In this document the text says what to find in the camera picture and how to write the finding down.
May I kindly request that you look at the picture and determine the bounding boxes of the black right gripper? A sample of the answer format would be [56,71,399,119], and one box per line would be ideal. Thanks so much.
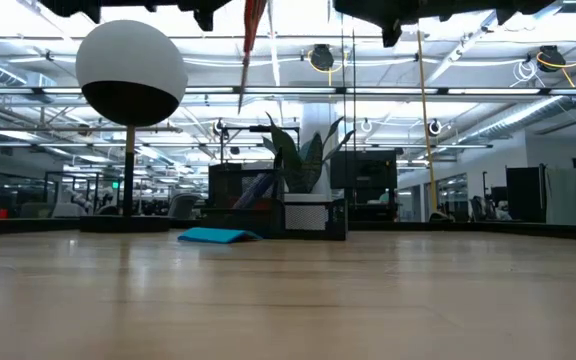
[332,0,489,49]

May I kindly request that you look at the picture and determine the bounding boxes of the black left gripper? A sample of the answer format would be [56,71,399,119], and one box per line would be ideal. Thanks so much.
[142,0,234,32]

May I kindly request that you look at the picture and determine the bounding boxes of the red-handled scissors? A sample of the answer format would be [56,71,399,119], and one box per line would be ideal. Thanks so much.
[236,0,270,116]

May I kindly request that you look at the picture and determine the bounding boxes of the grey marker purple cap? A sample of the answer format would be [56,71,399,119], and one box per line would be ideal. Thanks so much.
[240,172,277,209]

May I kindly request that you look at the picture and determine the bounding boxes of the blue sticky note pad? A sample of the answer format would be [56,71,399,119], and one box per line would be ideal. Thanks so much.
[176,227,264,246]

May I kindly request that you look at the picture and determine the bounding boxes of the black mesh desk organizer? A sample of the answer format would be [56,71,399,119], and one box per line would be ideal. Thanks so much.
[200,162,349,241]

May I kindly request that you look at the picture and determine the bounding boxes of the grey office chair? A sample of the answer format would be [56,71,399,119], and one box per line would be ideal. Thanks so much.
[167,193,200,221]

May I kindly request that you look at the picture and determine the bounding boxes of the white globe lamp black base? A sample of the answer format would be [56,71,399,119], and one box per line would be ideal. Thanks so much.
[75,19,189,234]

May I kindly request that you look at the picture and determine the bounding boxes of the black cabinet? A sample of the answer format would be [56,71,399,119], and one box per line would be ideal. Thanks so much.
[330,149,398,221]

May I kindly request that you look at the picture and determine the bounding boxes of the potted snake plant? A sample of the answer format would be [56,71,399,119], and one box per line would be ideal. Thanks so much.
[262,112,357,232]

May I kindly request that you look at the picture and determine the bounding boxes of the black panel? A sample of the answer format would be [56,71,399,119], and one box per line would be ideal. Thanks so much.
[505,166,548,224]

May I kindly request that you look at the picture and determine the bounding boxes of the black hanging cable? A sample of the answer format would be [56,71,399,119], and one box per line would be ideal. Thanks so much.
[339,12,347,151]
[350,14,358,151]

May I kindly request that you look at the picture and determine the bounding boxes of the ceiling cable reel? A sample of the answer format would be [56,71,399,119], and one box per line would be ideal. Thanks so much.
[308,43,337,74]
[536,43,568,74]

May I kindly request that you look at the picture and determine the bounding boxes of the yellow hanging cable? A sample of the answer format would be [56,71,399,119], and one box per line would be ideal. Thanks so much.
[414,27,440,217]

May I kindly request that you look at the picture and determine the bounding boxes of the black aluminium table frame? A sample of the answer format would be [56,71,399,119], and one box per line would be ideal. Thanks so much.
[0,215,576,242]

